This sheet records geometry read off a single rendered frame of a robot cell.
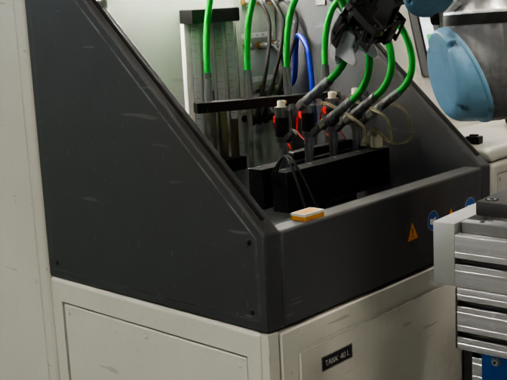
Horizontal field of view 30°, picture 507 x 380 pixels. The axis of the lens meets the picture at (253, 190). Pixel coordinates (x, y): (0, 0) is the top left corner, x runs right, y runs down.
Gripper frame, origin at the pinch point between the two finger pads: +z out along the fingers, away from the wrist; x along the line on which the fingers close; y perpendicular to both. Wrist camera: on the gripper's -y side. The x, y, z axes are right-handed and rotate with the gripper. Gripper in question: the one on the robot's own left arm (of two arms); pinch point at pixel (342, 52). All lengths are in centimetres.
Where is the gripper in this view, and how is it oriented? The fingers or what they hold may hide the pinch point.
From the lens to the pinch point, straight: 173.9
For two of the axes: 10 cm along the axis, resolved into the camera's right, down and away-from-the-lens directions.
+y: 5.6, 7.4, -3.8
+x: 8.0, -3.6, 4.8
